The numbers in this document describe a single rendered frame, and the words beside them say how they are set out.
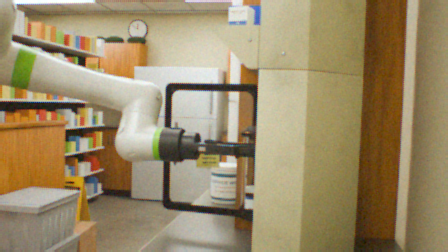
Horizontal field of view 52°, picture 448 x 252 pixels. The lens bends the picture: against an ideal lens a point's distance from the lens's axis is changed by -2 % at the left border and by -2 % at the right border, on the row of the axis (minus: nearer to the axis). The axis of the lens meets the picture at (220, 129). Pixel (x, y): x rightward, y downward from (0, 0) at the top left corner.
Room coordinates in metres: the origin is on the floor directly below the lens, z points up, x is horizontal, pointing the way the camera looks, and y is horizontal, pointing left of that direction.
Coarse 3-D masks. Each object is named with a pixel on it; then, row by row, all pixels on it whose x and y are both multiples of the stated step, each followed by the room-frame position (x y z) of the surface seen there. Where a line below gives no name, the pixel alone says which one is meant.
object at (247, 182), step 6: (246, 132) 1.17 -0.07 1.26; (252, 132) 1.16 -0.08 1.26; (246, 138) 1.18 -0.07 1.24; (252, 138) 1.17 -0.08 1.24; (246, 144) 1.18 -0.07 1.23; (252, 144) 1.17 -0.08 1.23; (246, 162) 1.18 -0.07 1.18; (252, 162) 1.17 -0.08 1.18; (246, 168) 1.18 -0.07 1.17; (252, 168) 1.17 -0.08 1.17; (246, 174) 1.18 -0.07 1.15; (252, 174) 1.17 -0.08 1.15; (246, 180) 1.18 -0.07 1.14; (252, 180) 1.17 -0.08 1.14; (246, 186) 1.18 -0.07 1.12; (252, 186) 1.16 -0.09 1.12; (246, 192) 1.18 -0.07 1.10; (252, 192) 1.16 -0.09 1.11; (246, 198) 1.17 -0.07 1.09; (252, 198) 1.16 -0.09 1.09; (246, 204) 1.17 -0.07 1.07; (252, 204) 1.16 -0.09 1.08
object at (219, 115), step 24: (192, 96) 1.43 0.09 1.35; (216, 96) 1.40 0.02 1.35; (240, 96) 1.38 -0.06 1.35; (192, 120) 1.43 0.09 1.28; (216, 120) 1.40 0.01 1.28; (240, 120) 1.38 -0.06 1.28; (192, 168) 1.42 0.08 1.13; (216, 168) 1.40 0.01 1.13; (240, 168) 1.38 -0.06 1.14; (192, 192) 1.42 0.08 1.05; (216, 192) 1.40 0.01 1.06; (240, 192) 1.38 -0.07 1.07
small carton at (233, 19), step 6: (240, 6) 1.15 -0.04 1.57; (246, 6) 1.14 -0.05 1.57; (234, 12) 1.16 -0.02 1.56; (240, 12) 1.15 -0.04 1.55; (246, 12) 1.14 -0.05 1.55; (252, 12) 1.18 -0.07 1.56; (228, 18) 1.16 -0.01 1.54; (234, 18) 1.16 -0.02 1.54; (240, 18) 1.15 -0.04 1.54; (246, 18) 1.14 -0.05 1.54; (252, 18) 1.18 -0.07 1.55; (228, 24) 1.16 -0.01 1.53; (234, 24) 1.16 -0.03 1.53; (240, 24) 1.15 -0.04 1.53; (246, 24) 1.14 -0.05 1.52; (252, 24) 1.18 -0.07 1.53
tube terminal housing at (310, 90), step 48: (288, 0) 1.05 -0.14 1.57; (336, 0) 1.09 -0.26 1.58; (288, 48) 1.05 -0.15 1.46; (336, 48) 1.09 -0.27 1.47; (288, 96) 1.05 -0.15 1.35; (336, 96) 1.10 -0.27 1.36; (288, 144) 1.05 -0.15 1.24; (336, 144) 1.10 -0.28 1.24; (288, 192) 1.05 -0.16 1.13; (336, 192) 1.11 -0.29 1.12; (288, 240) 1.04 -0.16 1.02; (336, 240) 1.11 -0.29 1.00
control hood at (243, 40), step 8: (216, 32) 1.07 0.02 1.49; (224, 32) 1.07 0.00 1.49; (232, 32) 1.07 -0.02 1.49; (240, 32) 1.07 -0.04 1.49; (248, 32) 1.06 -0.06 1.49; (256, 32) 1.06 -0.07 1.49; (224, 40) 1.07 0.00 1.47; (232, 40) 1.07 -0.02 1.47; (240, 40) 1.07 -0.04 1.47; (248, 40) 1.06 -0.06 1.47; (256, 40) 1.06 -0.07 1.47; (232, 48) 1.07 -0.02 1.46; (240, 48) 1.07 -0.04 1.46; (248, 48) 1.06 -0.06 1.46; (256, 48) 1.06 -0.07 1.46; (240, 56) 1.07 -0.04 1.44; (248, 56) 1.06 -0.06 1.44; (256, 56) 1.06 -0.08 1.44; (248, 64) 1.06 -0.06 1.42; (256, 64) 1.06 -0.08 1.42; (256, 72) 1.17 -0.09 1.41
